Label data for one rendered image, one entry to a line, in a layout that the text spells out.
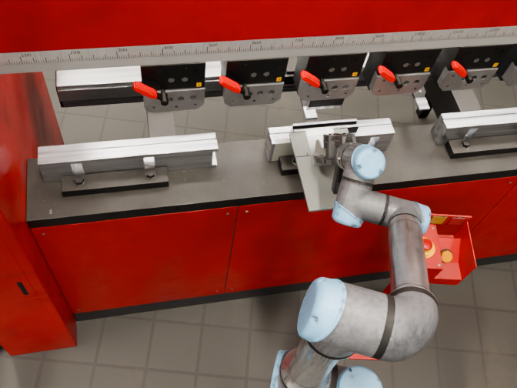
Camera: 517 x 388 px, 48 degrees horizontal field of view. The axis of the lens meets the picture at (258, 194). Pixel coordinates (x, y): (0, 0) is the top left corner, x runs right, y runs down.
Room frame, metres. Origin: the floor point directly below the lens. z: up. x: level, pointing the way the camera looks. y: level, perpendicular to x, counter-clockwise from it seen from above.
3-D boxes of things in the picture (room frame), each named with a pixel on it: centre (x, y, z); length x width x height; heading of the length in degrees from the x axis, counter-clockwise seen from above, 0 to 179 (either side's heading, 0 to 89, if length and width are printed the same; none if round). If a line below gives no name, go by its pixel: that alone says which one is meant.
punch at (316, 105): (1.09, -0.13, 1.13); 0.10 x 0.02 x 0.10; 111
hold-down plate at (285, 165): (1.05, -0.19, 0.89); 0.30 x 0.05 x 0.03; 111
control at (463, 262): (0.90, -0.58, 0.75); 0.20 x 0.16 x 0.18; 100
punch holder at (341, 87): (1.08, -0.11, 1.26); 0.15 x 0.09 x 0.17; 111
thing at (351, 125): (1.10, -0.15, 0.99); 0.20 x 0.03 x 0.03; 111
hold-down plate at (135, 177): (0.82, 0.41, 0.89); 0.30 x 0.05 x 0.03; 111
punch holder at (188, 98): (0.94, 0.27, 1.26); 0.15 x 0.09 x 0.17; 111
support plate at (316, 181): (0.95, -0.18, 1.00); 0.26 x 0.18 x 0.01; 21
